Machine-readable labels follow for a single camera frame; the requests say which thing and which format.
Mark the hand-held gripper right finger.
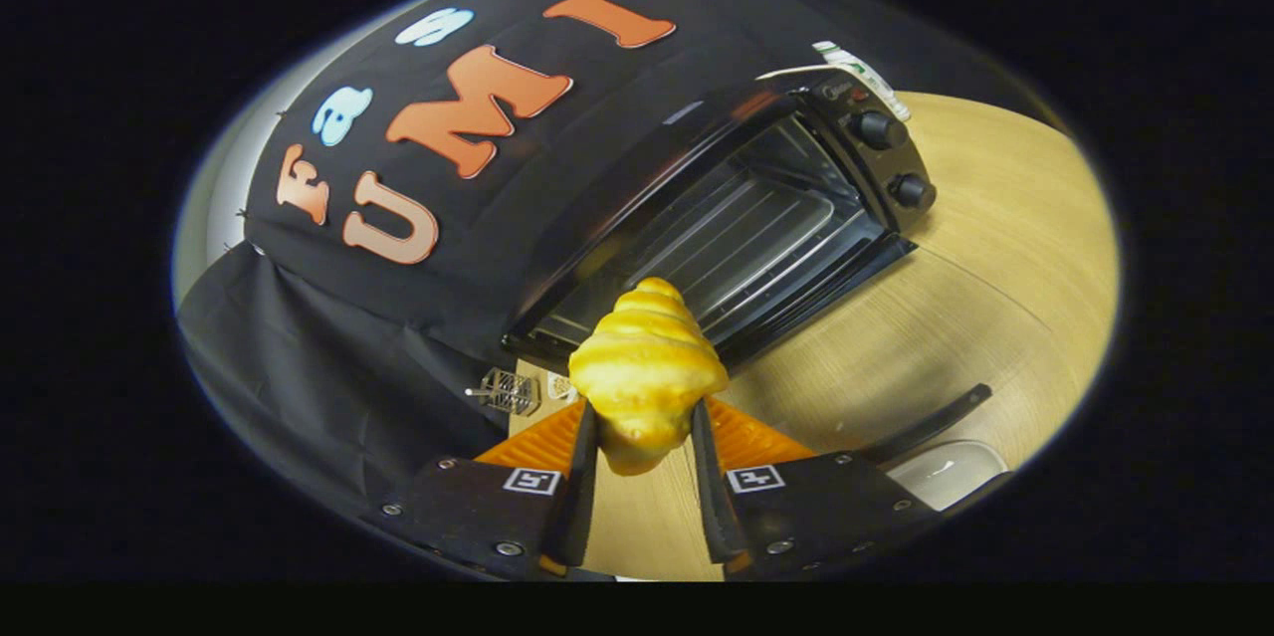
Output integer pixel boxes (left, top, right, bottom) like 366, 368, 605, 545
690, 397, 942, 577

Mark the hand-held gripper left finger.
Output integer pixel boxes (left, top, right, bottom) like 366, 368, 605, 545
360, 399, 600, 582

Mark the golden croissant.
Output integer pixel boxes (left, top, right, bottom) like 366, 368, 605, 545
567, 276, 731, 478

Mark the black toaster oven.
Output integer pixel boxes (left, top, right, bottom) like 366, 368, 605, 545
501, 69, 996, 468

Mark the white plate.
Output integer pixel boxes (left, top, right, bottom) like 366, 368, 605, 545
886, 439, 1011, 513

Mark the white plastic bottle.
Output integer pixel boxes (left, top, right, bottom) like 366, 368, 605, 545
811, 41, 912, 122

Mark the metal wire basket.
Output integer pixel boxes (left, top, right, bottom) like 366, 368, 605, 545
465, 367, 543, 416

